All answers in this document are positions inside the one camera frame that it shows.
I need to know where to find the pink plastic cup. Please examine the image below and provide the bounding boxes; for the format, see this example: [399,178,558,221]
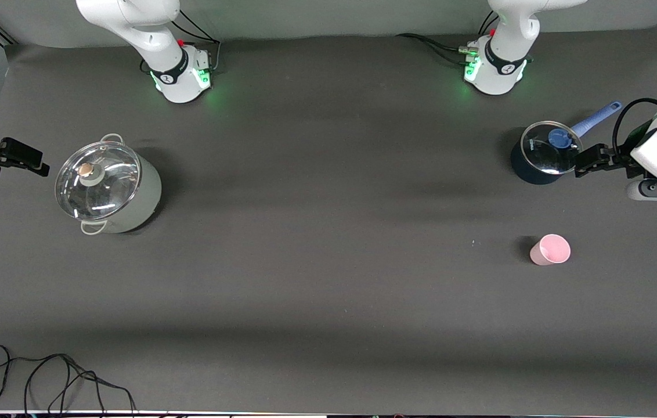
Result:
[530,234,571,266]

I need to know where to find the glass lid with blue knob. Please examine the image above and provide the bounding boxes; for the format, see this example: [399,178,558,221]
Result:
[521,121,584,175]

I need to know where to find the dark blue saucepan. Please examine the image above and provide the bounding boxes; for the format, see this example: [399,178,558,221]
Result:
[510,101,623,185]

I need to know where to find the grey steel stock pot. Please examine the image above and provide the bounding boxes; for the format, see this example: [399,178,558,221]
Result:
[55,134,162,235]

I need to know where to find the dark grey table cover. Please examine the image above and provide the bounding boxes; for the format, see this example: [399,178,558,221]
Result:
[0,23,657,414]

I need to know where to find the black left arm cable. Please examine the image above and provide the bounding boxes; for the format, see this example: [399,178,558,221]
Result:
[613,97,657,153]

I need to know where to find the black left arm base cables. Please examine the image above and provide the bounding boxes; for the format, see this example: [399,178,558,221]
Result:
[395,12,499,66]

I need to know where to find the black arm base cables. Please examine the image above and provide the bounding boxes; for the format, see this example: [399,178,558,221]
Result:
[395,12,499,66]
[140,9,222,74]

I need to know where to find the thin black loose cable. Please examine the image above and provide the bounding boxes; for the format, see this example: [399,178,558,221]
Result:
[0,345,136,415]

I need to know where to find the black right arm base cables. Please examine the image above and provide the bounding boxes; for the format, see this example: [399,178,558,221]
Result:
[140,9,222,74]

